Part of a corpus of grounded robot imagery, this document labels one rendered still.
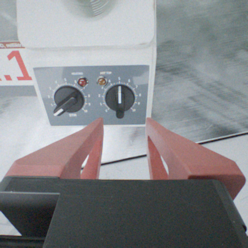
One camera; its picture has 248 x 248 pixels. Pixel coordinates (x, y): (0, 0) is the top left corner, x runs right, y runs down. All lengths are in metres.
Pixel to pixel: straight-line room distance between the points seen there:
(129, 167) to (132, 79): 0.13
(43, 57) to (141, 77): 0.10
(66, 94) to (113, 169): 0.13
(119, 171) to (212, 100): 0.17
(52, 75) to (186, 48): 0.18
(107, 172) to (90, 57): 0.16
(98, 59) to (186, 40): 0.14
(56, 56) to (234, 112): 0.24
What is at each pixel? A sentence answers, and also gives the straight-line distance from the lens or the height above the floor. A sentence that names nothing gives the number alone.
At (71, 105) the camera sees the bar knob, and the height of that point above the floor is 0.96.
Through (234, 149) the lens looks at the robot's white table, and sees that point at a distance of 0.30.
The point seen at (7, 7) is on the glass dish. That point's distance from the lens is 0.31.
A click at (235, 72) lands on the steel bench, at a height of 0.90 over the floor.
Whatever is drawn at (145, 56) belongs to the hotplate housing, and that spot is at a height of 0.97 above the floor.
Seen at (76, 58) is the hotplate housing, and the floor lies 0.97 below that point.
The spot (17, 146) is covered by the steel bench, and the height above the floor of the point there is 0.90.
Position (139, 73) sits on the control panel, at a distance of 0.18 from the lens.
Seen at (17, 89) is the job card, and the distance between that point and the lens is 0.28.
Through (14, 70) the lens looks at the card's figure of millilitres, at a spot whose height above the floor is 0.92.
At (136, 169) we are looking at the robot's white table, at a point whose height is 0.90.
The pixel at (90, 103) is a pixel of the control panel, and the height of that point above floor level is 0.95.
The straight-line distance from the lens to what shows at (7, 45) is 0.25.
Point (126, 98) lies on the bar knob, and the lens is 0.19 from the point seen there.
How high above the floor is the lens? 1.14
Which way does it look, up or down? 85 degrees down
